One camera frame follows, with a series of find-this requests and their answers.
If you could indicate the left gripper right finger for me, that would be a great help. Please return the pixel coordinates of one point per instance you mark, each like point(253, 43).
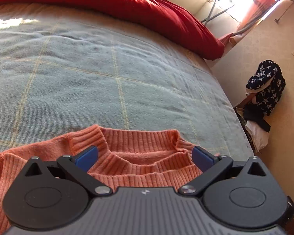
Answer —
point(239, 194)

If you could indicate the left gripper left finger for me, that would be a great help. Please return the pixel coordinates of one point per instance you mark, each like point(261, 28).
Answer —
point(53, 194)

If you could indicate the orange knit sweater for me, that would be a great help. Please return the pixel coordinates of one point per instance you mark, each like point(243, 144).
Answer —
point(127, 158)

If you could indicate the white cloth on chair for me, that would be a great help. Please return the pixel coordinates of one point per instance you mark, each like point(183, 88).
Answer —
point(259, 136)

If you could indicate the wooden chair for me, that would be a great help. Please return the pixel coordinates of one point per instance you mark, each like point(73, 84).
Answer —
point(248, 110)

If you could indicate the navy star-pattern garment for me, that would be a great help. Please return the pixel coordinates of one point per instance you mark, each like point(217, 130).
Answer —
point(267, 85)

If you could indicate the blue plaid bed sheet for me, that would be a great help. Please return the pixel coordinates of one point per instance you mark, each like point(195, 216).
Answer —
point(63, 70)

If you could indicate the pink curtain right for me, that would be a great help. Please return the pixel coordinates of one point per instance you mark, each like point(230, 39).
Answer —
point(255, 13)

